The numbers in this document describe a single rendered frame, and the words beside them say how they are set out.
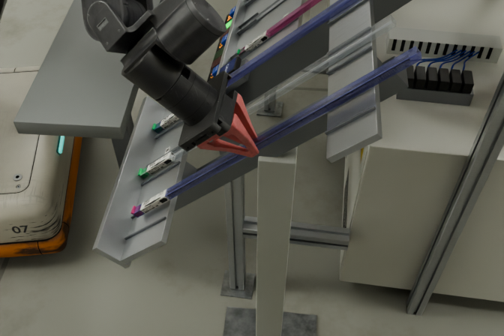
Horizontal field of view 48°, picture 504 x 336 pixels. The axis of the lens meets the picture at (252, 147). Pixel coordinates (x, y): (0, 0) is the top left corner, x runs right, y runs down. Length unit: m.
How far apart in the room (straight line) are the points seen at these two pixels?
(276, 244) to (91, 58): 0.68
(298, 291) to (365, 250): 0.28
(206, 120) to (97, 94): 0.70
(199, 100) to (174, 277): 1.09
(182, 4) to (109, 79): 0.76
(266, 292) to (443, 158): 0.46
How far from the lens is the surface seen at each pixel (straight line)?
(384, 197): 1.34
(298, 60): 1.06
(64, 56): 1.50
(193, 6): 0.64
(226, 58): 1.21
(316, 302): 1.68
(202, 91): 0.69
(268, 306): 1.29
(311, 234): 1.41
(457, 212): 1.32
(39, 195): 1.64
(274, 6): 1.25
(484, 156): 1.19
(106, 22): 0.69
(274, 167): 0.90
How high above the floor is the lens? 1.49
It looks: 48 degrees down
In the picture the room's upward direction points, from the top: straight up
